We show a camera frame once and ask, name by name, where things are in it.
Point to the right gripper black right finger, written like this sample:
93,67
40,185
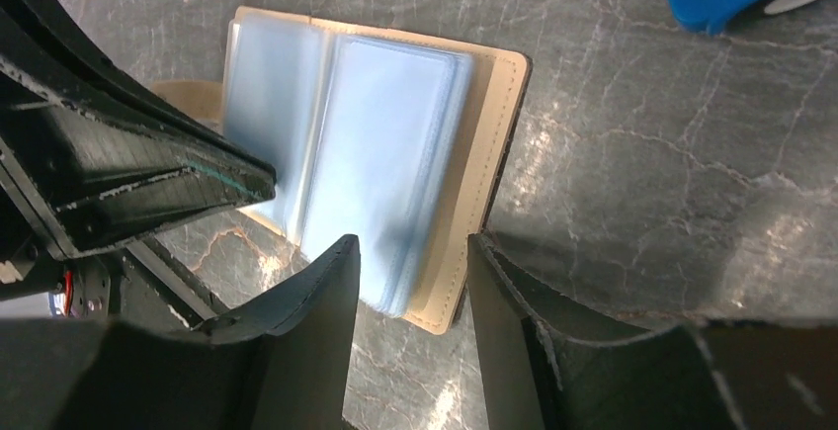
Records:
550,362

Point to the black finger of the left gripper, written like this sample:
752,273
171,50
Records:
29,224
121,147

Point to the light blue card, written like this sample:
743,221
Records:
360,131

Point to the beige leather card holder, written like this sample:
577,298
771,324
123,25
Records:
490,112

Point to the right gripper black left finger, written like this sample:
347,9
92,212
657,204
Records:
279,361

